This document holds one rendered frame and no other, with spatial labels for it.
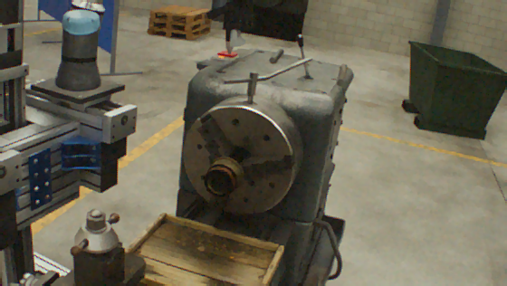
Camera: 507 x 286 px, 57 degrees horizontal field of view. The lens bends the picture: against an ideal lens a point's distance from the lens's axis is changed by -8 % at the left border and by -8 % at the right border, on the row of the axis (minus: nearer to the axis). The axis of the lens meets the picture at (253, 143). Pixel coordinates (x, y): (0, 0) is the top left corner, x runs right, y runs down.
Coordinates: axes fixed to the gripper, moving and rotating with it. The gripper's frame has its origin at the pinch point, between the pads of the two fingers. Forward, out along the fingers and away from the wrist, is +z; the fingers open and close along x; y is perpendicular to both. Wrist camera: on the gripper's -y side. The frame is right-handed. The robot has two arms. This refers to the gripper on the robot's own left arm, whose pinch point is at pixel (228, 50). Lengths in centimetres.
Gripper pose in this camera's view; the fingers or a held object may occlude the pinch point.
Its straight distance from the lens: 184.3
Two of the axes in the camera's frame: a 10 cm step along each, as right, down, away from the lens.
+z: -1.3, 9.2, 3.6
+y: 9.5, 2.2, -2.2
